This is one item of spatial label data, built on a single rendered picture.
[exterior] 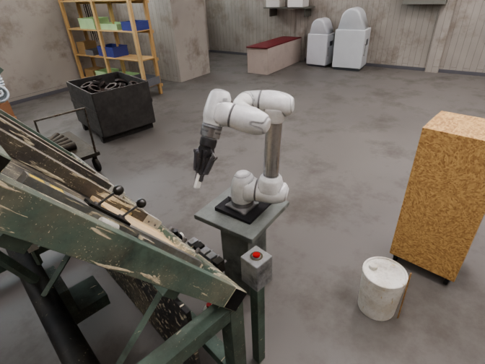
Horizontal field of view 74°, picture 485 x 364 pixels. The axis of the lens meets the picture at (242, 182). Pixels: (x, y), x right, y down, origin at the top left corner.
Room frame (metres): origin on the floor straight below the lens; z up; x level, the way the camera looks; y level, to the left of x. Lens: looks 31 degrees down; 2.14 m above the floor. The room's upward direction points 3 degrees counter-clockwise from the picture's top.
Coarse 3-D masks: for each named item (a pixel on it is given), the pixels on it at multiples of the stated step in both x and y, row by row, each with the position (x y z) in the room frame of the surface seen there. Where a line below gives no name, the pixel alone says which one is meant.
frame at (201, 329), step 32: (32, 288) 1.28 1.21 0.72; (64, 288) 1.44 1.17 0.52; (96, 288) 1.64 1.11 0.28; (128, 288) 1.56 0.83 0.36; (64, 320) 1.06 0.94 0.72; (160, 320) 1.24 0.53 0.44; (192, 320) 0.97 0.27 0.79; (224, 320) 0.99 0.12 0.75; (64, 352) 0.89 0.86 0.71; (160, 352) 0.82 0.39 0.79; (192, 352) 0.86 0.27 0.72; (224, 352) 1.08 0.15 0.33
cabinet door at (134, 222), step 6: (90, 198) 1.32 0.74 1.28; (96, 198) 1.32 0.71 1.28; (102, 204) 1.25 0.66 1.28; (108, 204) 1.35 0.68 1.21; (114, 210) 1.31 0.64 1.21; (120, 210) 1.39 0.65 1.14; (126, 216) 1.36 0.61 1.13; (132, 222) 1.27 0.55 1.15; (138, 222) 1.38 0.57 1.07; (144, 228) 1.33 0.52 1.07; (150, 228) 1.44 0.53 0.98; (156, 234) 1.37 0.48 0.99; (168, 240) 1.38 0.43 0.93
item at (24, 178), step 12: (24, 180) 0.84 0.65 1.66; (36, 180) 0.86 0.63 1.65; (48, 192) 0.87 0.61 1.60; (60, 192) 0.89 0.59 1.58; (72, 204) 0.91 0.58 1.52; (84, 204) 0.93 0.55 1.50; (96, 216) 0.95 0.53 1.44; (108, 216) 0.97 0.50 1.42; (120, 228) 0.99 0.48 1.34; (132, 228) 1.02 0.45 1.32; (156, 240) 1.08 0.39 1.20; (168, 252) 1.11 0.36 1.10; (180, 252) 1.15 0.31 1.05
